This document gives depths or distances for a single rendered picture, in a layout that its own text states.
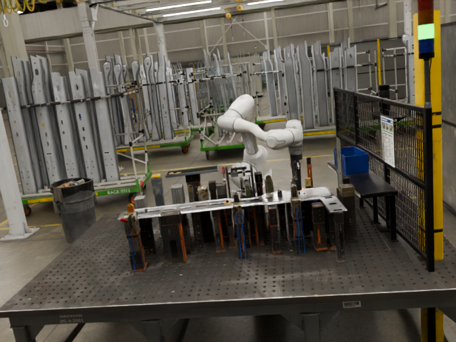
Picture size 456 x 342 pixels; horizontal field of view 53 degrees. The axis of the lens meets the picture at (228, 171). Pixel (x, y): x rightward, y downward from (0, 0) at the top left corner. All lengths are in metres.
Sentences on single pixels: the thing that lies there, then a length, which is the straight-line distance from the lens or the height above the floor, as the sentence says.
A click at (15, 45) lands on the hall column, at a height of 2.68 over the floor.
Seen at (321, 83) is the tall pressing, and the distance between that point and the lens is 10.07.
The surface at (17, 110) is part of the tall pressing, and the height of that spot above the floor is 1.55.
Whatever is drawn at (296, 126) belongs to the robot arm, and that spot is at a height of 1.45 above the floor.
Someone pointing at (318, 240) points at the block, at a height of 0.77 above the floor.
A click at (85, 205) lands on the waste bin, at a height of 0.45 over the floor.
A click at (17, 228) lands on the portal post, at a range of 6.59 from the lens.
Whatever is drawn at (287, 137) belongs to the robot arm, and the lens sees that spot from 2.77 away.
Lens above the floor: 1.88
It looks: 13 degrees down
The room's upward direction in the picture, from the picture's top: 7 degrees counter-clockwise
